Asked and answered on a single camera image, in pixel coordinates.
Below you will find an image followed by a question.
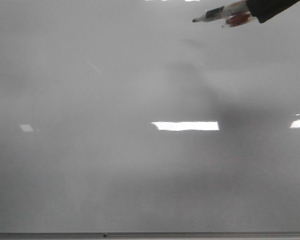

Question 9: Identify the black marker-holding gripper finger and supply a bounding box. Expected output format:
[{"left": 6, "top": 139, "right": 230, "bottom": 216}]
[{"left": 246, "top": 0, "right": 300, "bottom": 24}]

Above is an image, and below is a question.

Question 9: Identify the black and white whiteboard marker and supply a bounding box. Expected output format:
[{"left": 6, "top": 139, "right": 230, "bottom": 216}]
[{"left": 192, "top": 0, "right": 257, "bottom": 28}]

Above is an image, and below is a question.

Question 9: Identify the white whiteboard with metal frame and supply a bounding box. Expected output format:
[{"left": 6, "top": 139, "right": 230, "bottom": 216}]
[{"left": 0, "top": 0, "right": 300, "bottom": 233}]

